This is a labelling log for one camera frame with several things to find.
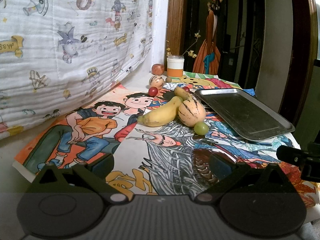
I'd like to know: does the green grape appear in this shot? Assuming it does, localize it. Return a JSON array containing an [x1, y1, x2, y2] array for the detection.
[[194, 121, 209, 135]]

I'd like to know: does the striped pepino melon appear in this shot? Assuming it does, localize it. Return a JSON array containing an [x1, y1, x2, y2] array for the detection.
[[149, 75, 165, 89], [178, 99, 206, 127]]

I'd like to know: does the large yellow banana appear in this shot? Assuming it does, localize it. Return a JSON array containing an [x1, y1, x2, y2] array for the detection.
[[137, 96, 183, 127]]

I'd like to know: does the red cherry tomato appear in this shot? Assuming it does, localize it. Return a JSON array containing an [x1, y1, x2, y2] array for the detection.
[[182, 86, 190, 93], [148, 87, 158, 97]]

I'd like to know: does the small spotted banana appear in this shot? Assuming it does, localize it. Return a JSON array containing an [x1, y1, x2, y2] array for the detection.
[[174, 86, 193, 101]]

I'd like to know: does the small brown longan fruit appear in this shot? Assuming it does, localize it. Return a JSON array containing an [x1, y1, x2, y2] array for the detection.
[[165, 77, 172, 83]]

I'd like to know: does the metal baking tray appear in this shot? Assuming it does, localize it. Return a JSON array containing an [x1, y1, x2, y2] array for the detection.
[[194, 88, 295, 141]]

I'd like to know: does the grey haired figure drawing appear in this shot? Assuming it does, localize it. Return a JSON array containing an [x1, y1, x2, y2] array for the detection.
[[106, 112, 317, 209]]

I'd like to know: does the anime character drawing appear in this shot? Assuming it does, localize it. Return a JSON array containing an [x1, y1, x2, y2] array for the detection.
[[147, 83, 198, 110]]

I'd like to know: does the woman in orange dress painting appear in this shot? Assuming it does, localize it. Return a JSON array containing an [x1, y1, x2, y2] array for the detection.
[[187, 0, 226, 75]]

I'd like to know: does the red apple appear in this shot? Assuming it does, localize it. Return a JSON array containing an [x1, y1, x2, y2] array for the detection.
[[151, 63, 165, 75]]

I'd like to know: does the white and orange jar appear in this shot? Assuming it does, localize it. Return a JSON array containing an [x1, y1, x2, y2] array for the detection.
[[167, 55, 184, 78]]

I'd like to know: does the dried flower twig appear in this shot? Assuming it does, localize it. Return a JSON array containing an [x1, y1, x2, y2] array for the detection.
[[166, 31, 201, 59]]

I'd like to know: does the cartoon print white cloth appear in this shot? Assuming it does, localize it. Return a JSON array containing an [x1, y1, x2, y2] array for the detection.
[[1, 0, 153, 138]]

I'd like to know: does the brown wooden door frame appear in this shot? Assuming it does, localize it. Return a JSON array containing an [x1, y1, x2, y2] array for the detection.
[[164, 0, 187, 67]]

